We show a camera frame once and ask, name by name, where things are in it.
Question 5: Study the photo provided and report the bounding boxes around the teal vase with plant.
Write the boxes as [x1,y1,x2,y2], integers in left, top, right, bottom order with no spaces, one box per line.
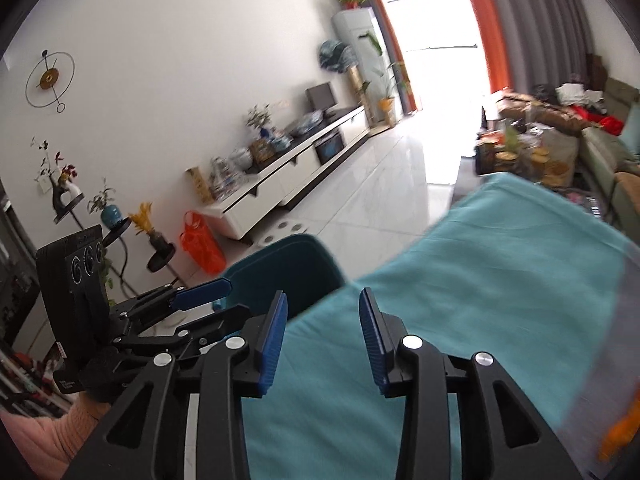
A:
[89,179,123,228]

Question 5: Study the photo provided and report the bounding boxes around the blue cushion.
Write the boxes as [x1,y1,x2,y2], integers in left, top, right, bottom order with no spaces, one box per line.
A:
[619,102,640,157]

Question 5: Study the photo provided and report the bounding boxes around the green brown sofa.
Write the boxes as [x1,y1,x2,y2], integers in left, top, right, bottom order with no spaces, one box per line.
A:
[482,77,640,233]

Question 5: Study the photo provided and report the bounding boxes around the tall plant yellow pot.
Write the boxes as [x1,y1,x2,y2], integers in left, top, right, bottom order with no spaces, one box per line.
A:
[365,30,408,126]

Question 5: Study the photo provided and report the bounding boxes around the white black TV cabinet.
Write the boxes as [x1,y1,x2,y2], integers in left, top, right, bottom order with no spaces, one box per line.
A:
[200,105,373,243]

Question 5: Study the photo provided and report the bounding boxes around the small plant in vase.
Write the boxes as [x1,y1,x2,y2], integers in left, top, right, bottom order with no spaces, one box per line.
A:
[245,104,276,138]

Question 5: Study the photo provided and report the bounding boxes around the clear wrapped ornament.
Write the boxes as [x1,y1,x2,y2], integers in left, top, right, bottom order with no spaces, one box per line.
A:
[210,157,241,196]

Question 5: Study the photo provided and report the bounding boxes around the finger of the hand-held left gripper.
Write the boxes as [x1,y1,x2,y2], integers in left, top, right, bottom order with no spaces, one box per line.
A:
[116,280,234,329]
[175,307,257,357]

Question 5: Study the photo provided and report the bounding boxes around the white standing air conditioner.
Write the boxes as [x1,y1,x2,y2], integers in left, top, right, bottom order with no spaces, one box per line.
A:
[331,7,388,126]

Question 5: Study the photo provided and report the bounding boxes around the large balcony window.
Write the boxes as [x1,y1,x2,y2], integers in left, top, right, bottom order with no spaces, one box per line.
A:
[385,0,496,111]

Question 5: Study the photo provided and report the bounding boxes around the yellow box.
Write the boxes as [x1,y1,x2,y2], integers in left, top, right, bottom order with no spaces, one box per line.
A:
[186,166,214,206]

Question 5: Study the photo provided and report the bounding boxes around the round wire wall clock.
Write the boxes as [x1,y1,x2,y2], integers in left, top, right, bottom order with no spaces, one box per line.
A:
[25,50,77,113]

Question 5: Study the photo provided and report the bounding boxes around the standing fan patterned cover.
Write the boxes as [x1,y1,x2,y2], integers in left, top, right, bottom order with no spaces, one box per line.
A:
[317,39,376,131]

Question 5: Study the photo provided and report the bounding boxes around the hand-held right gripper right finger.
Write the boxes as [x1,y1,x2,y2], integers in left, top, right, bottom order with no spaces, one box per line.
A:
[358,287,586,480]

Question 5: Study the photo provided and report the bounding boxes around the red cloth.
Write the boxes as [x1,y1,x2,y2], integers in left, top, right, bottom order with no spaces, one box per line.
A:
[570,105,626,136]

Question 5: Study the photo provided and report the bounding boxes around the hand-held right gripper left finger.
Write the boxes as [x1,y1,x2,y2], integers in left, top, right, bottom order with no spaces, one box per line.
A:
[62,290,290,480]

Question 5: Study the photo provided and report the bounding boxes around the wooden framed ornament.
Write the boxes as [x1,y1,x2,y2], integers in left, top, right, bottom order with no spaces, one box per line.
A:
[249,139,278,163]

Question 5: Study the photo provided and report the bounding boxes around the black monitor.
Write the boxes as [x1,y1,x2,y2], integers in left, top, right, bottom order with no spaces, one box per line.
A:
[306,83,337,111]

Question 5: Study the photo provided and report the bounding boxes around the grey orange striped curtain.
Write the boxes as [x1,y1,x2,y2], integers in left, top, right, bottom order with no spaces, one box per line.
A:
[340,0,421,116]

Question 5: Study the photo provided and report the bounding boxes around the red flower arrangement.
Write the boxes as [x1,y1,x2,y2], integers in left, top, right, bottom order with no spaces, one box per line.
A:
[32,137,83,201]

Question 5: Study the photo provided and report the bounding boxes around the dark shelf unit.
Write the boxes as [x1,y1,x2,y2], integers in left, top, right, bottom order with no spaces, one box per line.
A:
[0,180,68,416]

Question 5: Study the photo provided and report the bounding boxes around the yellow dried flower vase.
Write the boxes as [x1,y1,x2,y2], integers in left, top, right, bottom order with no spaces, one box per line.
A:
[129,202,173,251]

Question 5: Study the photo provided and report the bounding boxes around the orange plastic bag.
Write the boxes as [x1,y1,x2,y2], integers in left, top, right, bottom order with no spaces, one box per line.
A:
[180,210,227,275]

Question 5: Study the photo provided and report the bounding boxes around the person's left forearm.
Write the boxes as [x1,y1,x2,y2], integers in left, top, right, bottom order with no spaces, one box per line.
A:
[0,397,108,480]

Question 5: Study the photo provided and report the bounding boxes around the black tiered plant stand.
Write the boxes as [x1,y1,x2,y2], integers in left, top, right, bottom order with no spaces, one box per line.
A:
[52,195,178,301]

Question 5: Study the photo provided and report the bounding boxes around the white clothes pile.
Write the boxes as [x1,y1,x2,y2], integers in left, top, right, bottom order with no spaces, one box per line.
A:
[555,82,606,108]

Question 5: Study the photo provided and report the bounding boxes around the glass coffee table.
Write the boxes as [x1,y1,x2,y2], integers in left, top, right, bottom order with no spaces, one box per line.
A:
[470,120,616,221]

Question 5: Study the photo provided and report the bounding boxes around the teal plastic bin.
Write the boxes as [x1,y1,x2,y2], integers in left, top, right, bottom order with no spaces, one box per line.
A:
[212,234,347,321]

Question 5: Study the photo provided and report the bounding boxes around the white panel round holes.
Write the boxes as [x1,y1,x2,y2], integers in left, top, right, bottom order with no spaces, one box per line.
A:
[252,217,316,250]

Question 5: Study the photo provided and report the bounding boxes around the clear plastic bag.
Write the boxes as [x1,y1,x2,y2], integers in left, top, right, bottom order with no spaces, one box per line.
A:
[290,112,326,136]

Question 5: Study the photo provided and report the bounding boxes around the brown boxes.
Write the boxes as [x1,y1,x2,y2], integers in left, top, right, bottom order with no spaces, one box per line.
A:
[586,54,608,86]

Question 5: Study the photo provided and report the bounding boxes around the beige paper bag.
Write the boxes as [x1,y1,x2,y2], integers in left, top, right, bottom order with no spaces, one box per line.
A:
[537,130,581,188]

